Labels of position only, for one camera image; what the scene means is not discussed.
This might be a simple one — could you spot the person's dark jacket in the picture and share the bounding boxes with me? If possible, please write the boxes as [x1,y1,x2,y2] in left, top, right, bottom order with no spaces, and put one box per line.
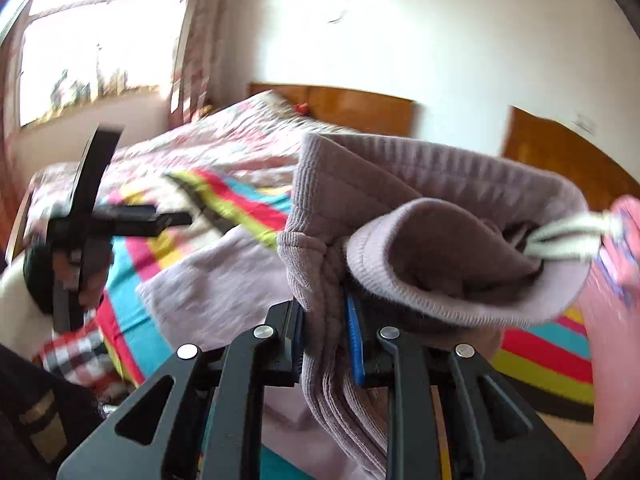
[0,344,117,480]

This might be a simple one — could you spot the striped colourful blanket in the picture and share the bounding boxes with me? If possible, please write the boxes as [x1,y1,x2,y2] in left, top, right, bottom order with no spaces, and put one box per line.
[95,167,598,480]

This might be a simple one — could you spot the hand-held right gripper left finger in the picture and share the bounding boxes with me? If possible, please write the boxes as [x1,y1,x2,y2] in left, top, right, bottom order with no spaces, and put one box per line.
[56,300,306,480]

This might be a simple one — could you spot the pink garment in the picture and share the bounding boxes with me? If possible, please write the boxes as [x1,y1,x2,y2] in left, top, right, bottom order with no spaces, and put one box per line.
[575,195,640,480]

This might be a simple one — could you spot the wooden headboard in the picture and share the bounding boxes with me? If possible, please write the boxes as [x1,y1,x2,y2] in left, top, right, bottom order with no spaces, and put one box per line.
[501,105,640,222]
[249,82,417,137]

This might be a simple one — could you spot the person's left hand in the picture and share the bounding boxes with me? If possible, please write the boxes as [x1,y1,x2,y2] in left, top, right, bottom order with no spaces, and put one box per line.
[22,242,116,314]

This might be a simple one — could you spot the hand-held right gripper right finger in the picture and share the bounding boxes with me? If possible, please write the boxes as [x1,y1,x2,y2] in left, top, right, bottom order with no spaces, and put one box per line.
[344,294,586,480]

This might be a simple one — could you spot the pink floral quilt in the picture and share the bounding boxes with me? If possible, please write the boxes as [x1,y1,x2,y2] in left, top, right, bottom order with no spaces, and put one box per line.
[25,91,362,221]

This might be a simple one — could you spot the red plaid bed sheet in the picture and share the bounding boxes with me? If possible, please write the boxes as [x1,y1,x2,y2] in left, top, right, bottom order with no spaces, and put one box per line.
[32,310,124,402]

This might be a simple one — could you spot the lilac pants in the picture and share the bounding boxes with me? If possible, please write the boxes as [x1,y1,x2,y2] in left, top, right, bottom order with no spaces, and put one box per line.
[139,132,626,480]

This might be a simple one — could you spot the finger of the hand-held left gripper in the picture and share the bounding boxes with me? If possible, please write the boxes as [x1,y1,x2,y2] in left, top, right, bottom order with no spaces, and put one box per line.
[110,204,194,238]

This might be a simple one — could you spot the pink patterned curtain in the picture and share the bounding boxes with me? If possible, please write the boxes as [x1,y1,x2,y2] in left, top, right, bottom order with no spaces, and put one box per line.
[167,0,236,127]

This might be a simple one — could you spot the bright window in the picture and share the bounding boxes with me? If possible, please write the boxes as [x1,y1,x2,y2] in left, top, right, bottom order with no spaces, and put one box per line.
[10,0,197,129]

